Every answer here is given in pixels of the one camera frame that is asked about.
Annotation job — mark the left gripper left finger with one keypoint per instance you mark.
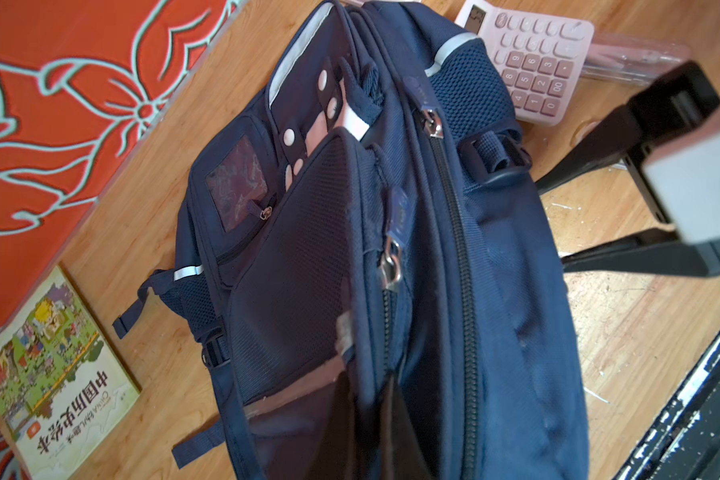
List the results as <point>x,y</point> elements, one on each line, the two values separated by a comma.
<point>653,251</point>

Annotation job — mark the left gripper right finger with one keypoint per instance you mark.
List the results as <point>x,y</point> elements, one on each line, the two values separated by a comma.
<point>673,105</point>

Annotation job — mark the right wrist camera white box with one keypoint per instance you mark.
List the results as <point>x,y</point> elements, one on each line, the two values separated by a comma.
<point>684,176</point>

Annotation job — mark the navy blue student backpack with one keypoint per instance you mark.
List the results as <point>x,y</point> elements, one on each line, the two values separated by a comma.
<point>365,261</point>

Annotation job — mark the clear plastic pen box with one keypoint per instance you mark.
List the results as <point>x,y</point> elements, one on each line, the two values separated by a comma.
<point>632,60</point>

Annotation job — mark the pink calculator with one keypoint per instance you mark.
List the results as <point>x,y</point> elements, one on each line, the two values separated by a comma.
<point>539,57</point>

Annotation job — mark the colourful illustrated history book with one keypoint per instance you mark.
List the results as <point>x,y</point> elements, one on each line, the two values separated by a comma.
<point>62,388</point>

